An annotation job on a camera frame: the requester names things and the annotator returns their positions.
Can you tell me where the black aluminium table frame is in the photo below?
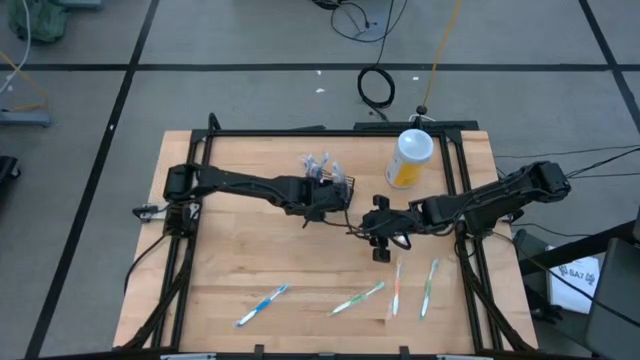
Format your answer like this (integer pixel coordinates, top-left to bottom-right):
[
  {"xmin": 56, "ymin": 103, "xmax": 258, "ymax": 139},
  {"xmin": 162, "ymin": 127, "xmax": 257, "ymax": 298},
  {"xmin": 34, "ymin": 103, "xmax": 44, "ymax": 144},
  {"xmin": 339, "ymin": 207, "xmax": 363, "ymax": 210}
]
[{"xmin": 112, "ymin": 112, "xmax": 539, "ymax": 360}]

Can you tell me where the black coiled floor cable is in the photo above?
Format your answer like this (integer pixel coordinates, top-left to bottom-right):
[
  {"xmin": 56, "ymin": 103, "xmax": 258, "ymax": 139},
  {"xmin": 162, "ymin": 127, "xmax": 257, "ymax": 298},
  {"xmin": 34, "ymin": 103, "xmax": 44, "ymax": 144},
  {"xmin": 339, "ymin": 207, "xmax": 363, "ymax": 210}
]
[{"xmin": 312, "ymin": 0, "xmax": 409, "ymax": 122}]

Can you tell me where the black chair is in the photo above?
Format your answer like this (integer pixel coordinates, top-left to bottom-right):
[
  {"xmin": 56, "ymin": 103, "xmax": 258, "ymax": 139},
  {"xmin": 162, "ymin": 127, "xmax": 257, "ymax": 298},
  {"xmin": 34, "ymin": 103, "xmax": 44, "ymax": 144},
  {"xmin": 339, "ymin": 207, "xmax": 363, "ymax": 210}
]
[{"xmin": 584, "ymin": 237, "xmax": 640, "ymax": 360}]

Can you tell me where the black metal bar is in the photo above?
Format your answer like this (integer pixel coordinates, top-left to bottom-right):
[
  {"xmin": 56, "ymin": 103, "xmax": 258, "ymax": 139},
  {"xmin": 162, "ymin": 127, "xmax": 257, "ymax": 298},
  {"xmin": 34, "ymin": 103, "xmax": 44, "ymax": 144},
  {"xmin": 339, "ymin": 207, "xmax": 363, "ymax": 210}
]
[{"xmin": 519, "ymin": 219, "xmax": 640, "ymax": 275}]

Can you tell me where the green bag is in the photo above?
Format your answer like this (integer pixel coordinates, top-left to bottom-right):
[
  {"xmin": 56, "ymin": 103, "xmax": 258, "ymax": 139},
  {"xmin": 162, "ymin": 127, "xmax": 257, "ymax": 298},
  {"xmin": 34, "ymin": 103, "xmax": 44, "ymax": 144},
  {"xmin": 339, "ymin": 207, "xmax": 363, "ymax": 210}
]
[{"xmin": 7, "ymin": 0, "xmax": 71, "ymax": 44}]

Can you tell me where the yellow floor cable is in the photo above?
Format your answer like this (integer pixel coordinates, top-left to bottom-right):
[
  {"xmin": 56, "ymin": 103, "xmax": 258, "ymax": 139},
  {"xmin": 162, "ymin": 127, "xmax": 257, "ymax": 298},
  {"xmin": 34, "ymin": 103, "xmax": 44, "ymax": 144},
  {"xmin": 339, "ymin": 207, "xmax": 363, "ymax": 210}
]
[{"xmin": 422, "ymin": 0, "xmax": 464, "ymax": 109}]

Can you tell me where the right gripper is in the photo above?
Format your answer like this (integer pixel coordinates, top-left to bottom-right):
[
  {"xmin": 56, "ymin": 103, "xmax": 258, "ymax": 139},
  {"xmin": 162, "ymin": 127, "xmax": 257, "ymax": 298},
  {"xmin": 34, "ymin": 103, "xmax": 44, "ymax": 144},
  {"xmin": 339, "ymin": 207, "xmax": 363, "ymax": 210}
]
[{"xmin": 360, "ymin": 194, "xmax": 417, "ymax": 264}]

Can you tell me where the black floor object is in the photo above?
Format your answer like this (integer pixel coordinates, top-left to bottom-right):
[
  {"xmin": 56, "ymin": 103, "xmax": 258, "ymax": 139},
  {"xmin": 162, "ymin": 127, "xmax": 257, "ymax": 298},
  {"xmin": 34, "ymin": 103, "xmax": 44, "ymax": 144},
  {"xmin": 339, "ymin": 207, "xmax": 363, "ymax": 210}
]
[{"xmin": 0, "ymin": 155, "xmax": 21, "ymax": 184}]

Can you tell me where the black wire caddy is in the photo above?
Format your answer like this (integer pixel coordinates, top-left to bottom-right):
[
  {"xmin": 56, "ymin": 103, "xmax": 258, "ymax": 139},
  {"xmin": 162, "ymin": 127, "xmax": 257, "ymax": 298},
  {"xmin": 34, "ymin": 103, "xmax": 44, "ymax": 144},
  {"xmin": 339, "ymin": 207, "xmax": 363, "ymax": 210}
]
[{"xmin": 302, "ymin": 168, "xmax": 358, "ymax": 211}]

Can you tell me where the white printed box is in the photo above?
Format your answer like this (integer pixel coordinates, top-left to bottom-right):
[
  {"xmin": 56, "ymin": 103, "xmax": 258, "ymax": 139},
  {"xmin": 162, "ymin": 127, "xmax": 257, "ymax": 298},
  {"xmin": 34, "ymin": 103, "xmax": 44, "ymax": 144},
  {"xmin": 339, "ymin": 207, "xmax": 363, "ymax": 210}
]
[{"xmin": 547, "ymin": 255, "xmax": 601, "ymax": 315}]

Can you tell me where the white floor cable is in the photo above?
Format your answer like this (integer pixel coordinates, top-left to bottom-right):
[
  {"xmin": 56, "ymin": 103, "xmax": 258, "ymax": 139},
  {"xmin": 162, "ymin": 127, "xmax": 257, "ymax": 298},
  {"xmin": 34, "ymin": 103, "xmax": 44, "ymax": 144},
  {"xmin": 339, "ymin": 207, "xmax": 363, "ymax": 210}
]
[{"xmin": 0, "ymin": 0, "xmax": 32, "ymax": 96}]

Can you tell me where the orange toothbrush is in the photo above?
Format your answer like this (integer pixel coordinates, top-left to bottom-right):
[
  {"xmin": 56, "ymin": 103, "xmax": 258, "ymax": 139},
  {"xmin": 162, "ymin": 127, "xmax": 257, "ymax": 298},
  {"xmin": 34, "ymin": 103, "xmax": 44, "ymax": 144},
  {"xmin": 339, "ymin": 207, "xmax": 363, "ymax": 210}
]
[{"xmin": 391, "ymin": 255, "xmax": 404, "ymax": 317}]

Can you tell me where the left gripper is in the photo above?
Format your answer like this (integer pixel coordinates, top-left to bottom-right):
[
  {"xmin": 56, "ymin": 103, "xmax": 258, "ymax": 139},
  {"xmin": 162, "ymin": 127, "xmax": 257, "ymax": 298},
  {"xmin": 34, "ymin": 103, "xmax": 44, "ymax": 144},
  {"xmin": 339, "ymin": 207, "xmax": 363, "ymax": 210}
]
[{"xmin": 273, "ymin": 174, "xmax": 347, "ymax": 229}]

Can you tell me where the white yellow wipes canister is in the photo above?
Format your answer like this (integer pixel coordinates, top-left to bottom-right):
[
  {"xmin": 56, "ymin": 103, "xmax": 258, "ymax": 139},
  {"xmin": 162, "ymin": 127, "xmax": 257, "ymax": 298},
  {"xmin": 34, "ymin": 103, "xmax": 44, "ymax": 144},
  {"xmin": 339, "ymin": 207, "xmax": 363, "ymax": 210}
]
[{"xmin": 384, "ymin": 128, "xmax": 435, "ymax": 190}]

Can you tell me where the grey metal bar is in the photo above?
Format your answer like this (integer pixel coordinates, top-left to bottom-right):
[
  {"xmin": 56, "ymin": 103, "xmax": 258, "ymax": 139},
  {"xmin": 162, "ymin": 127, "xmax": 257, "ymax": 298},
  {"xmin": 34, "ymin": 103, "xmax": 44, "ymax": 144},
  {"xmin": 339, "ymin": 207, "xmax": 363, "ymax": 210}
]
[{"xmin": 0, "ymin": 110, "xmax": 53, "ymax": 128}]

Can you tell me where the green toothbrush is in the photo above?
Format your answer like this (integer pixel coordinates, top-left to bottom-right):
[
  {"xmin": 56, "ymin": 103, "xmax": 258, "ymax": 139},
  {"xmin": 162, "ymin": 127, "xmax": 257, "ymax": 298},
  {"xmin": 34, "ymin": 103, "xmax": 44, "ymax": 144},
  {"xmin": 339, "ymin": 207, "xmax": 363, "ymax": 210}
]
[
  {"xmin": 419, "ymin": 257, "xmax": 441, "ymax": 320},
  {"xmin": 329, "ymin": 280, "xmax": 387, "ymax": 317}
]

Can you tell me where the silver arm base bracket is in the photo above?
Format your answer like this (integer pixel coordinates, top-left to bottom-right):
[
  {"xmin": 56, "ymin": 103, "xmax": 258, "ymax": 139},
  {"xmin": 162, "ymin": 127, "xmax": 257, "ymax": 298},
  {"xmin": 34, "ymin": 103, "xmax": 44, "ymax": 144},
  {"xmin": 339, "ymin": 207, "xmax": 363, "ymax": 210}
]
[{"xmin": 132, "ymin": 203, "xmax": 166, "ymax": 223}]

